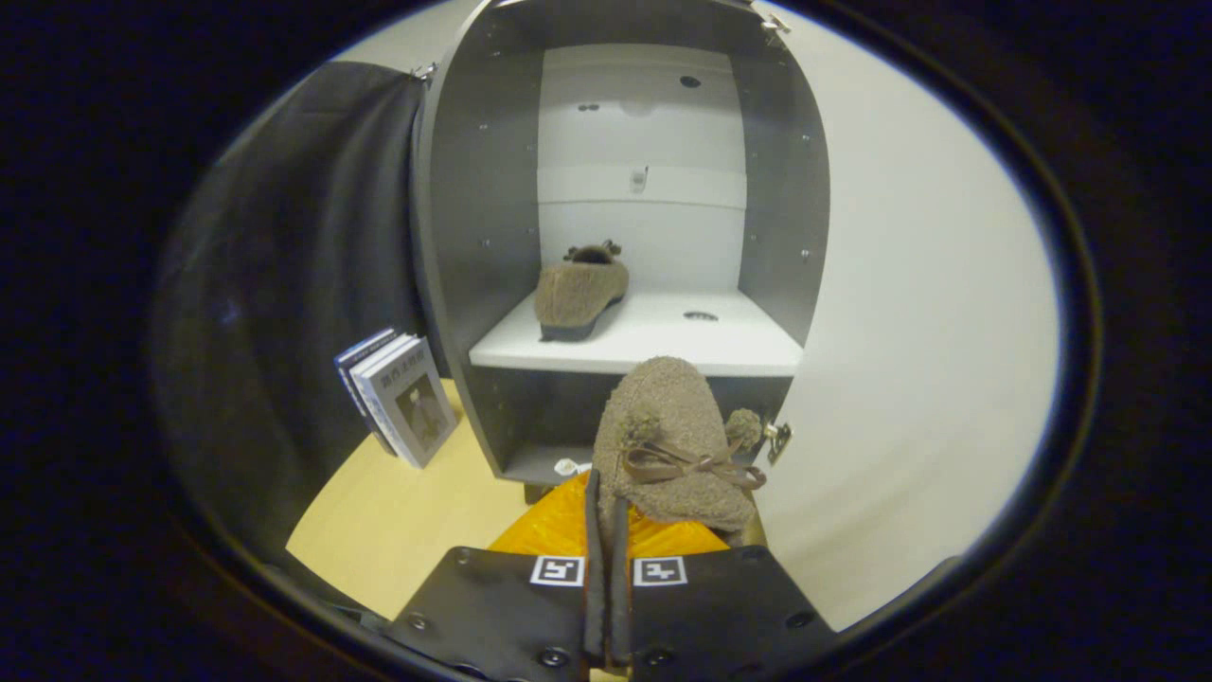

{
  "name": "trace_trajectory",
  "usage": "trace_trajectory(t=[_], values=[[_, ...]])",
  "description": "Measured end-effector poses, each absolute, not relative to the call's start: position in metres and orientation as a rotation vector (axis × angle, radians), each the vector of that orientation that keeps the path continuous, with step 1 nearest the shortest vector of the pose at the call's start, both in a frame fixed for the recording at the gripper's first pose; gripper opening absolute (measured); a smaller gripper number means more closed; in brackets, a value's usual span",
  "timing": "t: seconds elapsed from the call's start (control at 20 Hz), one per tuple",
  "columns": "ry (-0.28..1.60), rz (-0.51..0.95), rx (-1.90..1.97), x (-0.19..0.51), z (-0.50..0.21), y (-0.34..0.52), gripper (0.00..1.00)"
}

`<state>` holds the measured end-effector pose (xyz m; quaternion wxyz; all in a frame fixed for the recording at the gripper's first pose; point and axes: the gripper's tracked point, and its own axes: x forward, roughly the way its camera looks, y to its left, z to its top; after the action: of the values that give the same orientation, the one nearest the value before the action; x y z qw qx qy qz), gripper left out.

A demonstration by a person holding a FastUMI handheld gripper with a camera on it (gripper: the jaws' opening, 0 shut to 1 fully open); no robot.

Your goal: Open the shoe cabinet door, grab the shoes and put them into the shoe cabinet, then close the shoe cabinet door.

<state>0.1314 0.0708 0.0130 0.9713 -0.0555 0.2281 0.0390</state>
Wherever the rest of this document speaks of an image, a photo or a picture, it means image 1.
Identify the black backdrop cloth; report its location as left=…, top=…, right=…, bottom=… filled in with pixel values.
left=151, top=62, right=429, bottom=569

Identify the cream shoe cabinet door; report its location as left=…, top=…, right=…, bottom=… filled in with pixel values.
left=753, top=0, right=1061, bottom=634

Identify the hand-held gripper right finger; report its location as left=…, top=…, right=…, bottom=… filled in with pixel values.
left=606, top=497, right=840, bottom=682

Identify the grey cover book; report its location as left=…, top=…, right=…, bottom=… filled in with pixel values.
left=361, top=337, right=460, bottom=471

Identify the grey shoe cabinet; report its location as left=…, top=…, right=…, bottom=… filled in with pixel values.
left=412, top=0, right=832, bottom=505

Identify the brown fuzzy shoe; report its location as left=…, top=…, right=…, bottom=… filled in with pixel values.
left=533, top=240, right=631, bottom=343
left=592, top=355, right=768, bottom=533

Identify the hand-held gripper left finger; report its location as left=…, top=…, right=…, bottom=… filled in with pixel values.
left=383, top=467, right=608, bottom=682

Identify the dark blue book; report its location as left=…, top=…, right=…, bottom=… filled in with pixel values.
left=333, top=327, right=399, bottom=446

